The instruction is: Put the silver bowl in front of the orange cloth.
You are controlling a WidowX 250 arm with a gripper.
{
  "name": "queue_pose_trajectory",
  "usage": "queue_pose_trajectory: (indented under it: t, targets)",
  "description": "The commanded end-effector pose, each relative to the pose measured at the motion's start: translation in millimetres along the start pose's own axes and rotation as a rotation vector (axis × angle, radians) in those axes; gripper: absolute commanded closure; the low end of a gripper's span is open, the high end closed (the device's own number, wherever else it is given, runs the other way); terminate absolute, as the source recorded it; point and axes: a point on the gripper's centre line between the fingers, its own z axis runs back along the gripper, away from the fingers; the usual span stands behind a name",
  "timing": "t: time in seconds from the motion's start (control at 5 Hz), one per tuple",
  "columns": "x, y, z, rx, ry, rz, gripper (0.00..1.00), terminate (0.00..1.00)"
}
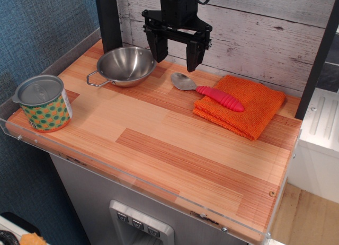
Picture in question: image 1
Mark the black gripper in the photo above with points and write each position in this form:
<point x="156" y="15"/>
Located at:
<point x="178" y="20"/>

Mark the silver metal bowl with handle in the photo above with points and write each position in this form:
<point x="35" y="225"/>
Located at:
<point x="124" y="67"/>

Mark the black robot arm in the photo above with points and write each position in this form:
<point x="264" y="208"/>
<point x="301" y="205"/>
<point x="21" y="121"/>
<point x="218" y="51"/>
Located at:
<point x="178" y="21"/>

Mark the orange folded cloth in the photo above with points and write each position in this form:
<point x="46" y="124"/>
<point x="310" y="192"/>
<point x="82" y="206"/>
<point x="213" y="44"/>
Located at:
<point x="259" y="101"/>

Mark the patterned can with grey lid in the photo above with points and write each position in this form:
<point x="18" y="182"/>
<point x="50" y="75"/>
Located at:
<point x="45" y="103"/>

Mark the grey toy fridge cabinet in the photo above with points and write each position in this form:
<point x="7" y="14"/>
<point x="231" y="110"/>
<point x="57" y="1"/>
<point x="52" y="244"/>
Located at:
<point x="91" y="193"/>

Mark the clear acrylic table guard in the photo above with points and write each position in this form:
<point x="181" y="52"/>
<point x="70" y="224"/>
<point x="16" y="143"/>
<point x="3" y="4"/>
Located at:
<point x="148" y="141"/>

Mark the white toy sink unit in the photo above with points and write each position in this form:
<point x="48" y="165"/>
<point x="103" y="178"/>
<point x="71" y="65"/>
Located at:
<point x="314" y="166"/>

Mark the silver dispenser button panel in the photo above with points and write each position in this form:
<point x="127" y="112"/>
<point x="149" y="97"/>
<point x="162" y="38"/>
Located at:
<point x="135" y="227"/>

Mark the orange sponge bottom left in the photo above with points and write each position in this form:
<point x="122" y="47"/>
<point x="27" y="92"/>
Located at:
<point x="32" y="239"/>

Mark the spoon with pink handle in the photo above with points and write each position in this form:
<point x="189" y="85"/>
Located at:
<point x="182" y="82"/>

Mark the black vertical post left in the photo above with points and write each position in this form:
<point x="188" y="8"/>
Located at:
<point x="108" y="15"/>

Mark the black vertical post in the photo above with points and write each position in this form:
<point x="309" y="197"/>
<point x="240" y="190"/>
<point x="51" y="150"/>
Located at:
<point x="108" y="15"/>
<point x="319" y="61"/>

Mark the black vertical post right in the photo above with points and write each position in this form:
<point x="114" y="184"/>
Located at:
<point x="319" y="61"/>

